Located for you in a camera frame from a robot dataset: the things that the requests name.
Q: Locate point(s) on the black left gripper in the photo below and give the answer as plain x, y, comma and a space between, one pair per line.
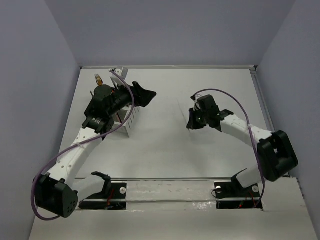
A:
136, 91

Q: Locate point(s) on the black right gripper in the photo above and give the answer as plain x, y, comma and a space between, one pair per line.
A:
191, 124

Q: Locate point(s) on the gold metal fork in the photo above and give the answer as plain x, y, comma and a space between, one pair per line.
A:
98, 80

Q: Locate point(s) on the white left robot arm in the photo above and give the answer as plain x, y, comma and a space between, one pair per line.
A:
54, 188

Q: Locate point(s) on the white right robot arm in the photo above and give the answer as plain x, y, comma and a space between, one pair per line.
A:
274, 153

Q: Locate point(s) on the white slotted container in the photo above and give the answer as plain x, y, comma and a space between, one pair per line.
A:
127, 116

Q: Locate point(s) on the black slotted container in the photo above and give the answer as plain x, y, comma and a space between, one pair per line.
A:
93, 108

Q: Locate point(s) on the white front panel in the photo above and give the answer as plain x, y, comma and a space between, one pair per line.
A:
284, 217

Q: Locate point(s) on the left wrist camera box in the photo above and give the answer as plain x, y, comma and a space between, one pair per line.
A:
121, 72

